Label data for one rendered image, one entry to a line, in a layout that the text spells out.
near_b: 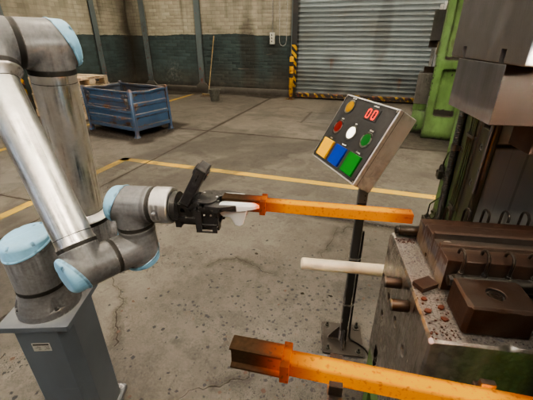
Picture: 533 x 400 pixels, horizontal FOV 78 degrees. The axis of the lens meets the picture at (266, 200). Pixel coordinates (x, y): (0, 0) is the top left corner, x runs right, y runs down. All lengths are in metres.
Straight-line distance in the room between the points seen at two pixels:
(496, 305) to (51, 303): 1.18
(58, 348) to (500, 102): 1.35
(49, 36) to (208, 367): 1.44
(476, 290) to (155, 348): 1.53
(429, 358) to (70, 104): 1.04
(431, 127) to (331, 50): 3.86
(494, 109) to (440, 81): 5.01
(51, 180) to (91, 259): 0.20
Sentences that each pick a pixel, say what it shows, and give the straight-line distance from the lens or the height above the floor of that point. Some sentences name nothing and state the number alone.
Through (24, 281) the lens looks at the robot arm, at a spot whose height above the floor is 0.75.
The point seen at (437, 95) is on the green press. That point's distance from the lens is 5.70.
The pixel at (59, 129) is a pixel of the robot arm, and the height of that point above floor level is 1.17.
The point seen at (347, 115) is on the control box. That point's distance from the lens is 1.35.
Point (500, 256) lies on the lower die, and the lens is 0.85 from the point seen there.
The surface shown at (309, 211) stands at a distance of 0.75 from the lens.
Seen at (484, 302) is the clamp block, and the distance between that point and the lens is 0.73.
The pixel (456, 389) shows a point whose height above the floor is 0.97.
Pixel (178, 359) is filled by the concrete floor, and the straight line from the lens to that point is 1.83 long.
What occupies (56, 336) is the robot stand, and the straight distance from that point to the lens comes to 1.32.
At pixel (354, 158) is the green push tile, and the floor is 1.03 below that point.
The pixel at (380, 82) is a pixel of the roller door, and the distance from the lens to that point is 8.75.
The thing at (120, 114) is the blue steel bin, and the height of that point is 0.33.
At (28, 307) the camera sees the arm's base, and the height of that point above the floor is 0.66.
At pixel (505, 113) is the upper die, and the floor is 1.29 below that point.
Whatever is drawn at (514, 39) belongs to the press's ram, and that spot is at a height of 1.40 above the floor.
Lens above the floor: 1.40
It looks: 26 degrees down
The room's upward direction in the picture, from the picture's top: straight up
